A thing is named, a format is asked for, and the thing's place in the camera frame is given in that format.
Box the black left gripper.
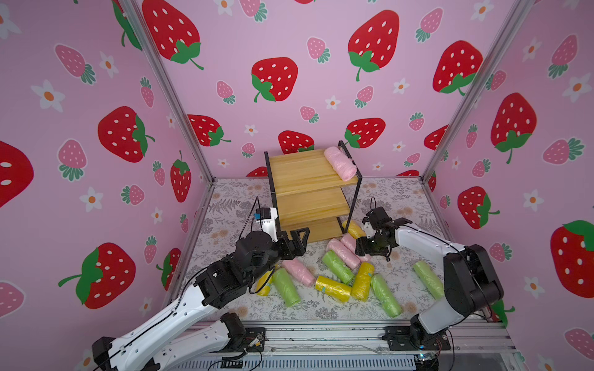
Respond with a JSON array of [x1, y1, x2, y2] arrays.
[[243, 227, 307, 288]]

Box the pink trash bag roll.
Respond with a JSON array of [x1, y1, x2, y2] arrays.
[[340, 233, 357, 254], [282, 259, 316, 287], [326, 238, 361, 270], [323, 147, 357, 182]]

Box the three-tier wooden shelf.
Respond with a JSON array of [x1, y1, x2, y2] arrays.
[[265, 149, 363, 242]]

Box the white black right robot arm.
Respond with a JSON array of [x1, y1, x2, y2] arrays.
[[355, 207, 504, 349]]

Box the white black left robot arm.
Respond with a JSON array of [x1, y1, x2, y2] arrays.
[[92, 227, 309, 370]]

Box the yellow trash bag roll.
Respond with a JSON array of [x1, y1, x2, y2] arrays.
[[255, 271, 274, 297], [347, 221, 367, 240], [351, 262, 375, 302], [315, 276, 352, 303]]

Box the green trash bag roll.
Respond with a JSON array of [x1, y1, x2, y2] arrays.
[[322, 250, 355, 285], [413, 261, 445, 300], [371, 274, 403, 318], [272, 268, 301, 308]]

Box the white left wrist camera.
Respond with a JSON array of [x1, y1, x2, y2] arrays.
[[255, 207, 278, 243]]

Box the aluminium frame rail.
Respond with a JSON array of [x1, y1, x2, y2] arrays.
[[131, 319, 527, 371]]

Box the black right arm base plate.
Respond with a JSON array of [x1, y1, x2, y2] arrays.
[[381, 326, 452, 352]]

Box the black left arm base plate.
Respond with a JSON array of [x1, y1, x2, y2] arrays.
[[219, 327, 266, 353]]

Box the right aluminium corner post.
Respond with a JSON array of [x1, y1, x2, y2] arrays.
[[421, 0, 534, 186]]

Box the aluminium corner post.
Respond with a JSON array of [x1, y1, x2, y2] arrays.
[[421, 0, 534, 186], [121, 0, 214, 186]]

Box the left aluminium corner post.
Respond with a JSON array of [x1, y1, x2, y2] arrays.
[[121, 0, 214, 186]]

